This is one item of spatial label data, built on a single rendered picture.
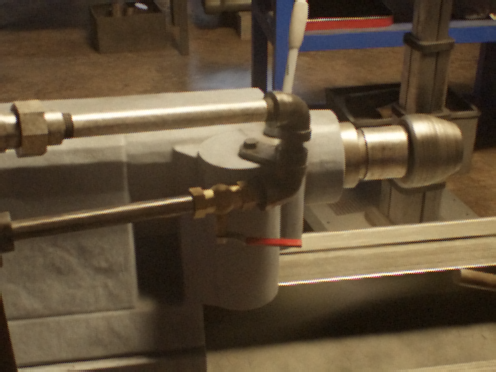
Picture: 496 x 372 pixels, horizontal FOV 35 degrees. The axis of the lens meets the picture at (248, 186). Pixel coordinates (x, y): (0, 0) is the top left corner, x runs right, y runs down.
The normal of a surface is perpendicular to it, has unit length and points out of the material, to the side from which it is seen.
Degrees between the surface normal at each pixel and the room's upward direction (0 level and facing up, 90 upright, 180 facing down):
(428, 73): 90
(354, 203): 0
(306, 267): 0
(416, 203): 90
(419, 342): 4
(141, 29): 90
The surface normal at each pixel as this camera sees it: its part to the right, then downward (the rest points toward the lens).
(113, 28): 0.30, 0.46
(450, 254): 0.00, -0.88
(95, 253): 0.15, 0.15
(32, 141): 0.44, 0.59
